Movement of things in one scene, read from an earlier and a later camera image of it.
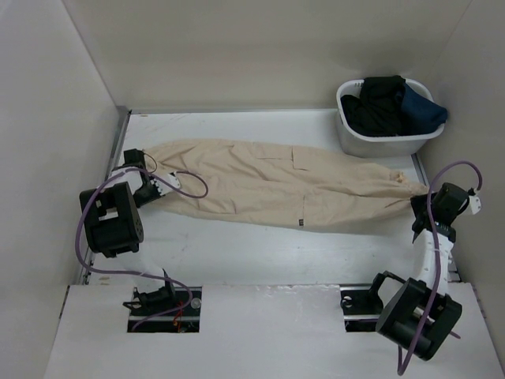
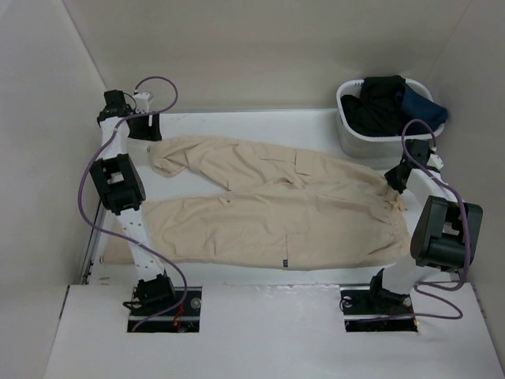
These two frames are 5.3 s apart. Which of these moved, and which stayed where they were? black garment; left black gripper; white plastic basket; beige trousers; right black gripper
Moved: right black gripper; beige trousers; left black gripper
Stayed: black garment; white plastic basket
